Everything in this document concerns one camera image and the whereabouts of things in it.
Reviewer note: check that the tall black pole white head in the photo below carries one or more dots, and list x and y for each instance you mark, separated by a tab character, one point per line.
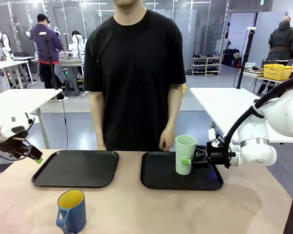
245	56

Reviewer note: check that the person in purple jacket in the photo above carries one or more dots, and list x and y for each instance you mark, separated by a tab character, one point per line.
45	46

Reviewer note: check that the white background desk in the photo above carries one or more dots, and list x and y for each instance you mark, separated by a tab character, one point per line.
14	64

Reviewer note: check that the person's left hand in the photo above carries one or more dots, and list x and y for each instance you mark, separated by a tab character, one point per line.
166	141

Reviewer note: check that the pile of black bags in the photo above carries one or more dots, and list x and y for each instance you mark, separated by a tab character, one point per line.
230	57

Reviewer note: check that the background table under basket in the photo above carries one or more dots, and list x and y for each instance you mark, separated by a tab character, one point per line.
263	78

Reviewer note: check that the large white table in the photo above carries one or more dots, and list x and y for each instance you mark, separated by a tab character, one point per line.
219	107

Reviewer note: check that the yellow plastic basket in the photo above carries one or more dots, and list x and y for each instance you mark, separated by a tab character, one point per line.
278	72

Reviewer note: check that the person's right hand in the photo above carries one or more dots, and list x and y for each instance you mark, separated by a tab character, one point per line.
101	146

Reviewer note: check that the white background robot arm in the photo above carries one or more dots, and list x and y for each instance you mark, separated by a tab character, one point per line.
77	42

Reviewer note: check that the grey plastic stool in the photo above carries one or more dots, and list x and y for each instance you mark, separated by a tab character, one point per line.
71	87

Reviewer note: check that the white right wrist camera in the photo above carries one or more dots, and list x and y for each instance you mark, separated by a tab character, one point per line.
213	137

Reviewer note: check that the white shoe rack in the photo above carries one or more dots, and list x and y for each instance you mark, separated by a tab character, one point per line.
206	65

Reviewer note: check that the white background humanoid robot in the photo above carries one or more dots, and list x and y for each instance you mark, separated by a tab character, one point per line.
3	45

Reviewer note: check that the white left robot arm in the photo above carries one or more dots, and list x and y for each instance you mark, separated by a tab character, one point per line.
7	124

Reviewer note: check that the black camera pole white head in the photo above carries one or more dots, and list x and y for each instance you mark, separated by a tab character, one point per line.
50	63

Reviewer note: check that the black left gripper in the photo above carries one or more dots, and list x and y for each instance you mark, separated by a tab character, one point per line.
13	147

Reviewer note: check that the blue mug with yellow inside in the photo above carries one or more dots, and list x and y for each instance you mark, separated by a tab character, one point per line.
73	214

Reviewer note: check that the person's right forearm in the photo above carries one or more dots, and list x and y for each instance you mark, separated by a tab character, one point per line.
97	117

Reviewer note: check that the person's black t-shirt torso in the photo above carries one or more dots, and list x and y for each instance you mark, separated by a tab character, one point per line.
134	80

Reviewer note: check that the person's neck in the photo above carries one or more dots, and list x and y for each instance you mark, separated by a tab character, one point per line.
129	14

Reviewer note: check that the black plastic tray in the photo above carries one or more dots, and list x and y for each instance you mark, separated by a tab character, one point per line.
161	173
75	168

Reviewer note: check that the light green plastic cup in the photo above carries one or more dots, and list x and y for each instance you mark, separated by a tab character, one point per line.
184	156

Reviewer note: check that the person in dark puffer coat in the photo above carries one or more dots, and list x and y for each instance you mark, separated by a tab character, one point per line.
282	41

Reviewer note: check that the white table with grey leg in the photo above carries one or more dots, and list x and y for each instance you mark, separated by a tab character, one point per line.
27	100

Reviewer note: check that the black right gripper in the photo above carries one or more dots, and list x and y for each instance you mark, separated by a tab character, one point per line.
216	156

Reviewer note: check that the cluttered background workbench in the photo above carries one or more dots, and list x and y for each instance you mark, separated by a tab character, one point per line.
72	62

